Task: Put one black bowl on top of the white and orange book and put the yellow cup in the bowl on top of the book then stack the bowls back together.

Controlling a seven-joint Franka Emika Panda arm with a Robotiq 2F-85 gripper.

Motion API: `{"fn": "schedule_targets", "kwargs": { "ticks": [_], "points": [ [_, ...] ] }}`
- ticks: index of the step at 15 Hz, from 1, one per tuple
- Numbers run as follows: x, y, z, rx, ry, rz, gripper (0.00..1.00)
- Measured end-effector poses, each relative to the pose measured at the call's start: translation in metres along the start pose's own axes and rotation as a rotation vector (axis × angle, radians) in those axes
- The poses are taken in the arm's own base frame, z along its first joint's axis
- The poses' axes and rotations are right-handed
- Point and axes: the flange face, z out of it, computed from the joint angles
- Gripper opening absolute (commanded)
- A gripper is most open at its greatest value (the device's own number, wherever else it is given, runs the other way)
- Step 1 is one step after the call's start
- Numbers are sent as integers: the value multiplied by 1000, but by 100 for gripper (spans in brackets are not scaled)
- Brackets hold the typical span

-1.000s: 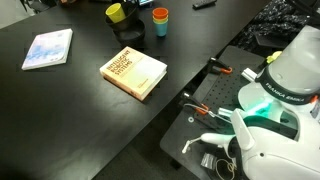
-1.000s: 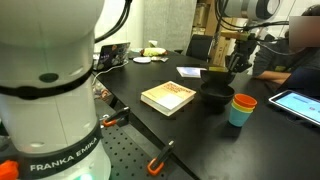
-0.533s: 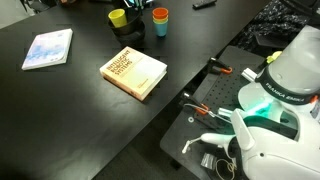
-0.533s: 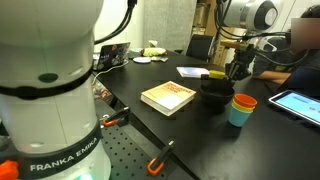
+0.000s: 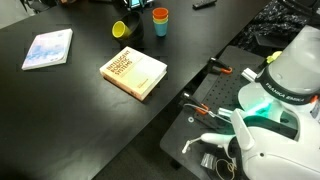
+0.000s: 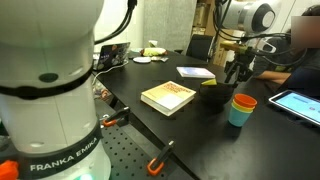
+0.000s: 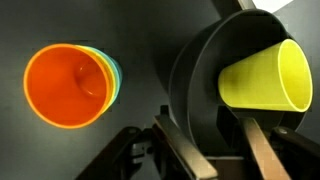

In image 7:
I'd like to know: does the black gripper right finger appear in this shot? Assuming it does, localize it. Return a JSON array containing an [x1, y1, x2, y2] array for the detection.
[[241, 117, 293, 180]]

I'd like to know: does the orange plastic cup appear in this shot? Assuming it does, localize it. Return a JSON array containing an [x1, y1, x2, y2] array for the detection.
[[22, 43, 113, 130]]

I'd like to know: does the black bowl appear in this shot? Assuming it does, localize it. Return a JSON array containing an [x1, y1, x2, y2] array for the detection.
[[168, 8, 309, 156]]

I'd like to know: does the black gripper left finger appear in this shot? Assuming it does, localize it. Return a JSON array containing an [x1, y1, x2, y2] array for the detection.
[[153, 104, 219, 180]]

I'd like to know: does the bright yellow plastic cup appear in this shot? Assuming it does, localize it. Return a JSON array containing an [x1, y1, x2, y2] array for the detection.
[[218, 38, 314, 113]]

